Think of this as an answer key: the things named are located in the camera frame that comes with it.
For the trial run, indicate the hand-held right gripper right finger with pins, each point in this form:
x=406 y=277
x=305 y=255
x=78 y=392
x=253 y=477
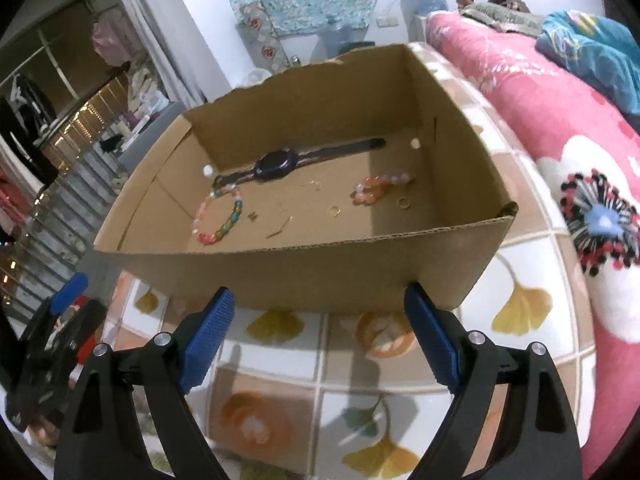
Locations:
x=432 y=340

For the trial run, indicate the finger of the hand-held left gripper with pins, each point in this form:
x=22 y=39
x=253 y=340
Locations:
x=87 y=322
x=70 y=292

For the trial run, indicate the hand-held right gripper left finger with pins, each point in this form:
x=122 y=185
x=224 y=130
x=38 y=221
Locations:
x=210 y=340

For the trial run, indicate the brown cardboard box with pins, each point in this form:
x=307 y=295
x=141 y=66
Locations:
x=300 y=275

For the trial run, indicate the ginkgo print tablecloth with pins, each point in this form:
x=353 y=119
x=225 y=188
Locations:
x=525 y=320

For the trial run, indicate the red hanging garment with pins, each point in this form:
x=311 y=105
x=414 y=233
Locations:
x=7 y=200

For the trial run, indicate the metal railing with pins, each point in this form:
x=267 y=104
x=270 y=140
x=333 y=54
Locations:
x=65 y=175

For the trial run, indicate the gold bar pin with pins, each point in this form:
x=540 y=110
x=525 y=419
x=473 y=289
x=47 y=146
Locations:
x=280 y=227

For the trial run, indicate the small black bag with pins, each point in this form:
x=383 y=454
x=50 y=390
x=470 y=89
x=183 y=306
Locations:
x=110 y=145

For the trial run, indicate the black hanging garment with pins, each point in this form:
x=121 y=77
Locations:
x=30 y=140

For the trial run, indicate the dark round watch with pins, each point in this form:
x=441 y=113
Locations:
x=274 y=165

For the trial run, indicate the pale cloth pile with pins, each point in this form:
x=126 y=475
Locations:
x=142 y=85

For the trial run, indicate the pink floral bedspread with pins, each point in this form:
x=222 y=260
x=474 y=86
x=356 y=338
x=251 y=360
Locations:
x=540 y=125

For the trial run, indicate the pink hanging garment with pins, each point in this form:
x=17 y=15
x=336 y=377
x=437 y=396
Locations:
x=112 y=35

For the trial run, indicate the white curtain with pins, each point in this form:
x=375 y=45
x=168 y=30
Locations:
x=165 y=35

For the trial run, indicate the grey patchwork cloth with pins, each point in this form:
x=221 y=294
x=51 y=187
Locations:
x=260 y=35

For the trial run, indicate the blue blanket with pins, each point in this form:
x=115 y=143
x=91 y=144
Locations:
x=595 y=55

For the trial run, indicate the grey patterned quilt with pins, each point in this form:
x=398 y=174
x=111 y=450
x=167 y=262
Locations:
x=500 y=17

